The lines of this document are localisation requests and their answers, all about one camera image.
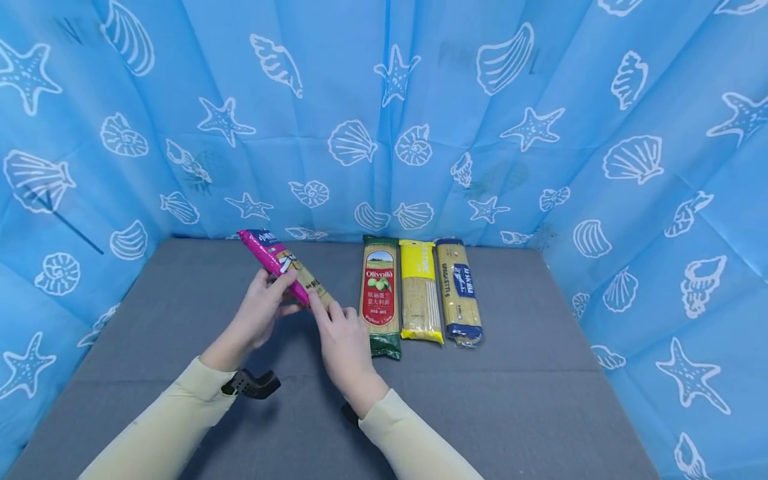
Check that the person's left thumb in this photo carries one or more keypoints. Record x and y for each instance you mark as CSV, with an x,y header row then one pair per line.
x,y
284,285

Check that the person's right middle finger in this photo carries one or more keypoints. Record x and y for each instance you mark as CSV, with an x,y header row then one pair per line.
x,y
337,313

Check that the person's left hand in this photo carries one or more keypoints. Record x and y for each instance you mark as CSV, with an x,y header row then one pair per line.
x,y
258,318

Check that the yellow spaghetti packet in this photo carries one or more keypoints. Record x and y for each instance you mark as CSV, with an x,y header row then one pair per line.
x,y
420,290

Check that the person's right forearm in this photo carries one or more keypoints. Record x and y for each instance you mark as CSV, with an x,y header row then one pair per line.
x,y
414,440

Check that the person's right ring finger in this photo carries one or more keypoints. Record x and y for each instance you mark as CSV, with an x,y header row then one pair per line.
x,y
353,316

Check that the person's left forearm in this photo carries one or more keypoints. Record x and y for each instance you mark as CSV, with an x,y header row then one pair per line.
x,y
162,426

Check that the person's right index finger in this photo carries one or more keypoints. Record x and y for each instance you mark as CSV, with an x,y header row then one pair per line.
x,y
318,310

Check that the person's left index finger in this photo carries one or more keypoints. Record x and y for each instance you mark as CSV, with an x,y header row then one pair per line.
x,y
291,308

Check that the green red label spaghetti packet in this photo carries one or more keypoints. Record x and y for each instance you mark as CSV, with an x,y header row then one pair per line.
x,y
380,293

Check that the blue label spaghetti packet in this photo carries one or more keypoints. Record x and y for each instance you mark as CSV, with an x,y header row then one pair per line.
x,y
459,290

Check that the person's right hand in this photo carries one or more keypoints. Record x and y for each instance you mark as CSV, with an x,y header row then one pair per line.
x,y
347,353

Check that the pink spaghetti packet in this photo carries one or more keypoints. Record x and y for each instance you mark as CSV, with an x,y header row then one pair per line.
x,y
282,264

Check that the black wrist band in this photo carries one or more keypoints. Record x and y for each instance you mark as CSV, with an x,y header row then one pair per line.
x,y
252,384

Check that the person's left fingers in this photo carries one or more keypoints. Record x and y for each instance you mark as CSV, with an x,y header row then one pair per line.
x,y
258,282

